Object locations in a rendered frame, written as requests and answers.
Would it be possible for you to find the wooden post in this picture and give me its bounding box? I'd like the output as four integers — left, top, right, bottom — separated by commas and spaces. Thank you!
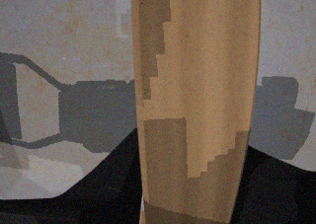
139, 211, 146, 224

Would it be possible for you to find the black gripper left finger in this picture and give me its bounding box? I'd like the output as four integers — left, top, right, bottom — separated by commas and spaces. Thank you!
0, 128, 143, 224

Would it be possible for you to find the brown wooden board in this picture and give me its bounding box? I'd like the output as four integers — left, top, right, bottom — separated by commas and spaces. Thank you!
130, 0, 262, 224

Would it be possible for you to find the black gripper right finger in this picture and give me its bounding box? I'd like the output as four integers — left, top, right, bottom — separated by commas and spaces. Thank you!
230, 145, 316, 224

